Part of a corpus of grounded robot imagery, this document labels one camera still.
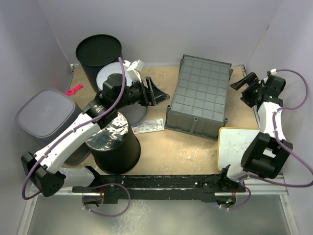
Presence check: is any clear plastic label card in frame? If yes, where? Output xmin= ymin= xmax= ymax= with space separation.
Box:
xmin=132 ymin=118 xmax=165 ymax=135

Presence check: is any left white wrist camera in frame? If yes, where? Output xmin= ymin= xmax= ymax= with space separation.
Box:
xmin=123 ymin=60 xmax=144 ymax=82

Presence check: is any pink plastic clip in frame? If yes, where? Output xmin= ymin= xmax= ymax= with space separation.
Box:
xmin=66 ymin=84 xmax=83 ymax=96

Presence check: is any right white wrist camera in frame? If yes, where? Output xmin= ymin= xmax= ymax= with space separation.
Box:
xmin=267 ymin=69 xmax=277 ymax=76

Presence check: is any grey rectangular plastic crate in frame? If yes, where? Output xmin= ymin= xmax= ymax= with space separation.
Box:
xmin=165 ymin=54 xmax=233 ymax=141

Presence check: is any dark blue cylindrical bin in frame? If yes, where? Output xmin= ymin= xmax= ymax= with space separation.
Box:
xmin=75 ymin=34 xmax=122 ymax=93

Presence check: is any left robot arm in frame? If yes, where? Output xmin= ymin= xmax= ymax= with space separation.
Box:
xmin=21 ymin=73 xmax=170 ymax=197

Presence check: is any grey ribbed laundry basket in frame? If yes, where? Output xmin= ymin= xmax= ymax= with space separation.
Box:
xmin=16 ymin=89 xmax=82 ymax=154

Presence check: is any light grey plastic bucket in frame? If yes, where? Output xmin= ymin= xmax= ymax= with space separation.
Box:
xmin=96 ymin=62 xmax=148 ymax=126

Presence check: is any small whiteboard with yellow frame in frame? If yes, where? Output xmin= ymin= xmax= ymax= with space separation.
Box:
xmin=217 ymin=127 xmax=259 ymax=171

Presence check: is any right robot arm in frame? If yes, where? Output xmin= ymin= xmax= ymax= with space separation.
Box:
xmin=217 ymin=70 xmax=293 ymax=191

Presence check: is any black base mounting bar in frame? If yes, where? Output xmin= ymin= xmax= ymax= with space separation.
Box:
xmin=72 ymin=174 xmax=246 ymax=204

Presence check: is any black cylindrical bin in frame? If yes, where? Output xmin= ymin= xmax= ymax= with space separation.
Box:
xmin=85 ymin=112 xmax=141 ymax=175

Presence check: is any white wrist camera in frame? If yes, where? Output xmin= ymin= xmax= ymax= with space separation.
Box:
xmin=123 ymin=60 xmax=144 ymax=82
xmin=267 ymin=69 xmax=277 ymax=76

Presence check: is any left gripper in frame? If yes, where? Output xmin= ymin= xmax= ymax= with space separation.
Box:
xmin=115 ymin=77 xmax=169 ymax=110

